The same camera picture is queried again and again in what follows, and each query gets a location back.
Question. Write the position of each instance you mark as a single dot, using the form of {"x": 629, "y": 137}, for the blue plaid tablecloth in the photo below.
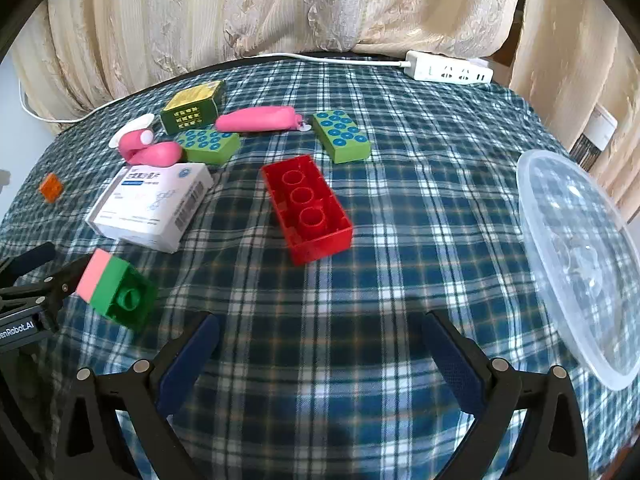
{"x": 400, "y": 260}

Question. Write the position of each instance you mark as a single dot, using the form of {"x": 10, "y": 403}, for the orange building block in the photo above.
{"x": 51, "y": 187}

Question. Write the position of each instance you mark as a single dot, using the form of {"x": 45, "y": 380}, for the pink foam roller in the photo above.
{"x": 255, "y": 119}
{"x": 162, "y": 154}

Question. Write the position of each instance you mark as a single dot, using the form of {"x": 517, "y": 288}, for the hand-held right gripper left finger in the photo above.
{"x": 190, "y": 360}

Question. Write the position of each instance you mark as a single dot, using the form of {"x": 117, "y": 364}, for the clear plastic bowl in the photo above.
{"x": 565, "y": 240}

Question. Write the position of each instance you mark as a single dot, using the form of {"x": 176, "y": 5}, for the dark green cardboard box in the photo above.
{"x": 192, "y": 110}

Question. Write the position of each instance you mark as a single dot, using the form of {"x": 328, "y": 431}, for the green block with blue dots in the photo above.
{"x": 342, "y": 132}
{"x": 207, "y": 142}

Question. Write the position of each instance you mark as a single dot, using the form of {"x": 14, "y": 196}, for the white tower heater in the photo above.
{"x": 600, "y": 127}

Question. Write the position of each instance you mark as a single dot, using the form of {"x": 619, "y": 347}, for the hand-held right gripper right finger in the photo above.
{"x": 452, "y": 360}

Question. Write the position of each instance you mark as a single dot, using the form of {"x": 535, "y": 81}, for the white medicine box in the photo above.
{"x": 150, "y": 205}

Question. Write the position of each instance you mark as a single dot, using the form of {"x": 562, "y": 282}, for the green and pink block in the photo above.
{"x": 120, "y": 280}

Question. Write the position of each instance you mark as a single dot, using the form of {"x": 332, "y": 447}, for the red building block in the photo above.
{"x": 327, "y": 247}

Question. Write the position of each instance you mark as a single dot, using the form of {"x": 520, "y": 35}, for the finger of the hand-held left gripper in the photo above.
{"x": 62, "y": 277}
{"x": 30, "y": 257}

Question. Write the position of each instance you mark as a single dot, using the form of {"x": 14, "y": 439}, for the cream embossed curtain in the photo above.
{"x": 575, "y": 35}
{"x": 250, "y": 10}

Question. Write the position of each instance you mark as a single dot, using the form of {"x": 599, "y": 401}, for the white power strip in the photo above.
{"x": 450, "y": 71}

